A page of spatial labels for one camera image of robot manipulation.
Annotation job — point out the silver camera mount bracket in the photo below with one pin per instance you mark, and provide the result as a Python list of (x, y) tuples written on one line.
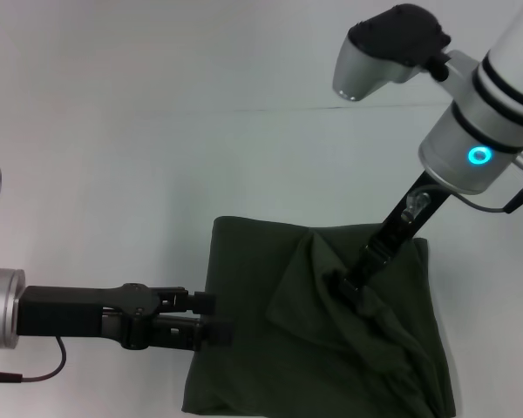
[(457, 72)]

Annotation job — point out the dark green printed t-shirt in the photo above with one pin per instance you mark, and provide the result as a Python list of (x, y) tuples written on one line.
[(253, 305)]

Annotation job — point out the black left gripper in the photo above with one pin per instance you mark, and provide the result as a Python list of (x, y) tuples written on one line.
[(69, 311)]

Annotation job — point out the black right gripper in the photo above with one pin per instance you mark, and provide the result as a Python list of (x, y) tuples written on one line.
[(401, 231)]

